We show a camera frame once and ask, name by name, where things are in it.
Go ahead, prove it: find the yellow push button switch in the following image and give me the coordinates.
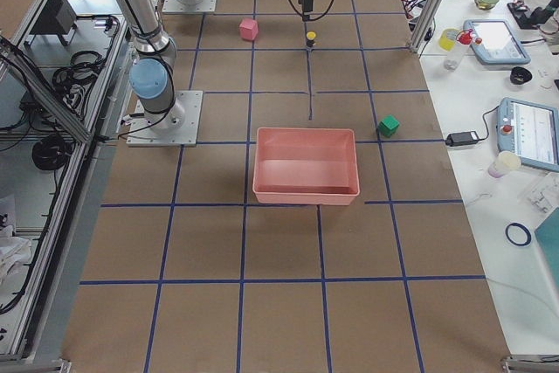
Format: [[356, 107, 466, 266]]
[[306, 31, 316, 50]]

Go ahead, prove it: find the pink cube centre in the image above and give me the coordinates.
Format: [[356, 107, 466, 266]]
[[238, 18, 259, 41]]

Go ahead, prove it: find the green cube near gripper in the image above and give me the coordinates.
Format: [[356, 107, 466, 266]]
[[377, 114, 400, 138]]

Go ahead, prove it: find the pink plastic tray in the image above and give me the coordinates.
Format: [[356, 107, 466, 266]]
[[252, 128, 360, 205]]

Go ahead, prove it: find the teach pendant far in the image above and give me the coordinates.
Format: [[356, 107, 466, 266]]
[[463, 19, 531, 66]]

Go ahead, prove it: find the teach pendant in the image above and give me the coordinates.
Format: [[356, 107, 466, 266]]
[[496, 97, 558, 172], [463, 19, 531, 66]]

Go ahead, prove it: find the black power adapter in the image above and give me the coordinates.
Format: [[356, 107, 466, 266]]
[[445, 131, 480, 147]]

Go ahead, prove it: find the teach pendant near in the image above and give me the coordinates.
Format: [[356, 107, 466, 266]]
[[496, 97, 558, 172]]

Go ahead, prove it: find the blue tape ring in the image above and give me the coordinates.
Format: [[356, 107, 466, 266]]
[[505, 222, 533, 248]]

